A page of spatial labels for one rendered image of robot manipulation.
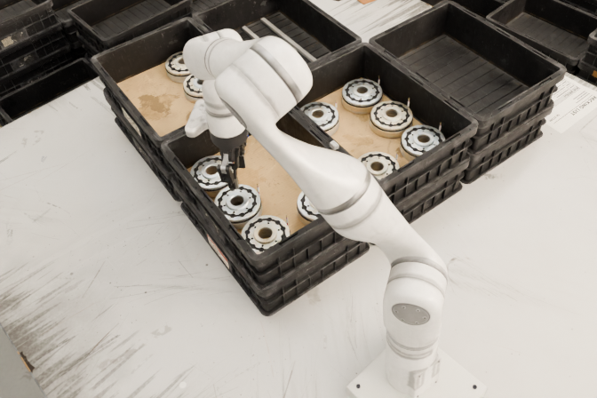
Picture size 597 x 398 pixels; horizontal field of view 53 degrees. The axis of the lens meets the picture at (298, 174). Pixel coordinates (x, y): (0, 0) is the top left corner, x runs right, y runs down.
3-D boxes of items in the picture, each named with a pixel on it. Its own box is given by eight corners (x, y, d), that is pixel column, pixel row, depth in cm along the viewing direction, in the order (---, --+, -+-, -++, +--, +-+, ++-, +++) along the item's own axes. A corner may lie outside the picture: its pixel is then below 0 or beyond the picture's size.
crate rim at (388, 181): (480, 131, 134) (481, 123, 132) (378, 195, 123) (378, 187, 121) (364, 47, 156) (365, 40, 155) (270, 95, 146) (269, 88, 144)
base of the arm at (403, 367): (444, 375, 114) (451, 330, 102) (408, 404, 111) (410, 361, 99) (411, 340, 120) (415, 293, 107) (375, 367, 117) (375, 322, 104)
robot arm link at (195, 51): (175, 40, 104) (189, 48, 92) (223, 27, 107) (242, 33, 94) (187, 78, 107) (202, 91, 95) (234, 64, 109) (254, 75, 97)
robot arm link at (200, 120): (197, 106, 121) (192, 82, 116) (251, 110, 119) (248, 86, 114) (184, 137, 115) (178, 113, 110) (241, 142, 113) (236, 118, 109)
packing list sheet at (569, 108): (610, 96, 170) (611, 94, 169) (566, 137, 160) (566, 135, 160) (512, 46, 187) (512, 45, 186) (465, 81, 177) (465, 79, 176)
